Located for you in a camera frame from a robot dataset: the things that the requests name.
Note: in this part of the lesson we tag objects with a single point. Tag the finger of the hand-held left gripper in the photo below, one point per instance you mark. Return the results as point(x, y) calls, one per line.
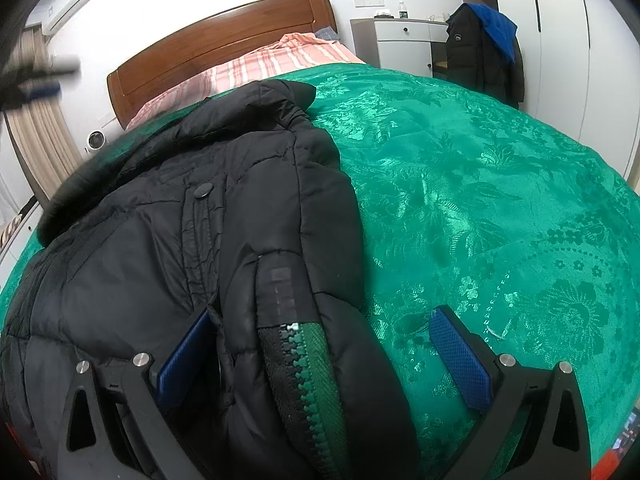
point(65, 65)
point(42, 92)

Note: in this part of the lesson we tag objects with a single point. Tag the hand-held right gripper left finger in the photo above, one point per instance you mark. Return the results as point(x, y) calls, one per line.
point(182, 360)

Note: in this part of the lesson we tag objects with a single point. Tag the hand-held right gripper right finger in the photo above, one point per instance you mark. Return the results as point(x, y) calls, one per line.
point(460, 365)

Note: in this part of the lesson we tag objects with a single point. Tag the black puffer jacket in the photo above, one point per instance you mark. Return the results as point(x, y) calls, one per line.
point(175, 240)

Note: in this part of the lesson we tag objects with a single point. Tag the beige curtain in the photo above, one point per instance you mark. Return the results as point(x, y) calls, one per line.
point(40, 135)

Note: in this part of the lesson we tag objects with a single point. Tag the white air conditioner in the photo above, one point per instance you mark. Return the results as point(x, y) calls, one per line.
point(75, 2)

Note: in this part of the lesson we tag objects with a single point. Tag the wooden headboard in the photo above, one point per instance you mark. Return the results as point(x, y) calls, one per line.
point(215, 35)

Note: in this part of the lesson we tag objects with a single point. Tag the white low cabinet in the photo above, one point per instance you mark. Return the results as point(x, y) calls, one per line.
point(10, 245)

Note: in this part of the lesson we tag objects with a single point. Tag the green patterned blanket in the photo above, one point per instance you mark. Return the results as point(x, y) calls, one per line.
point(475, 185)

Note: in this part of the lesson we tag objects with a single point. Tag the grey pillow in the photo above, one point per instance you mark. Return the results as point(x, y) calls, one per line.
point(326, 33)

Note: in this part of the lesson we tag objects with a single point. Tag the black hanging jacket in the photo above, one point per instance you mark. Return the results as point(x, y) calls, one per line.
point(475, 60)

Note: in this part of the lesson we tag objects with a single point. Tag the white desk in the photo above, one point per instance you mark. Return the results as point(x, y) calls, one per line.
point(395, 42)

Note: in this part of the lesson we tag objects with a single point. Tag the white wardrobe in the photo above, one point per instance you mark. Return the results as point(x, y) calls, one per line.
point(565, 45)

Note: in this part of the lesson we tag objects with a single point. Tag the blue garment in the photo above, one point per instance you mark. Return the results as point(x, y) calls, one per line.
point(497, 30)

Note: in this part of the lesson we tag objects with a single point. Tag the plastic bottle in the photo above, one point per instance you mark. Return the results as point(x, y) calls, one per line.
point(402, 10)

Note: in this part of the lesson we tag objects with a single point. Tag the white round camera device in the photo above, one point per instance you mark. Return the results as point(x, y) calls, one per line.
point(95, 141)

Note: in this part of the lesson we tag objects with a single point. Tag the white wall socket plate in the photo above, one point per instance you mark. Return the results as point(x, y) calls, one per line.
point(367, 1)

